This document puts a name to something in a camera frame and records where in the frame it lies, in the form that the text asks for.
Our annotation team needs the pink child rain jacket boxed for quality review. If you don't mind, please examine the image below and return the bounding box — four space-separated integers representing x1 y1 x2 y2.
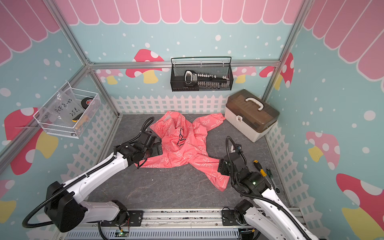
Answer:
143 111 230 192

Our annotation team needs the socket wrench set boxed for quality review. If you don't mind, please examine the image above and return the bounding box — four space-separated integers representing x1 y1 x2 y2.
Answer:
184 71 231 91

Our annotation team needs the white wire basket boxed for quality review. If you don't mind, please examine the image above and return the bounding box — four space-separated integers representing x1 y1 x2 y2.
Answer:
34 82 101 139

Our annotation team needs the green handled wrench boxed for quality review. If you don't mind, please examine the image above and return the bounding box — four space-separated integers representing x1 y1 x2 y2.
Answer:
266 167 281 194

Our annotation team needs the yellow black tool in basket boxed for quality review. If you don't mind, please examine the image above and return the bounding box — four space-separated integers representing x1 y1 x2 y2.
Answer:
72 113 84 123

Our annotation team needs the black wire mesh basket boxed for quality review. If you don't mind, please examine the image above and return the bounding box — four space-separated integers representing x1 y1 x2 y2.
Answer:
170 57 234 92

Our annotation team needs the black tape roll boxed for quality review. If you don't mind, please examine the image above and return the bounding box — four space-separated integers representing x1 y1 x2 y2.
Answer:
81 97 94 110

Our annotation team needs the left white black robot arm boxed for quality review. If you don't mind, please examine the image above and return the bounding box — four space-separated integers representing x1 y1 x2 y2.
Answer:
22 117 163 233

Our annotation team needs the yellow black screwdriver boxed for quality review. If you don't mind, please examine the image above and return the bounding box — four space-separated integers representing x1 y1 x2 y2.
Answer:
253 160 275 189

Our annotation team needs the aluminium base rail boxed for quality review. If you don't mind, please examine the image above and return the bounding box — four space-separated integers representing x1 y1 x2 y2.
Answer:
56 208 307 240

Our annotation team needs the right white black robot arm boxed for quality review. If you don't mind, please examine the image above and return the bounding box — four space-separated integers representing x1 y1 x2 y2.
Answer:
218 136 318 240

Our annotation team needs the clear plastic labelled bag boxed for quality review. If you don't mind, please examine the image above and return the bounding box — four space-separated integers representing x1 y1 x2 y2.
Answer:
43 90 84 128

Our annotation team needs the white brown storage toolbox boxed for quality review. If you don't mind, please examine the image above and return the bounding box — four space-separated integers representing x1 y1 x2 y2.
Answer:
225 90 280 142

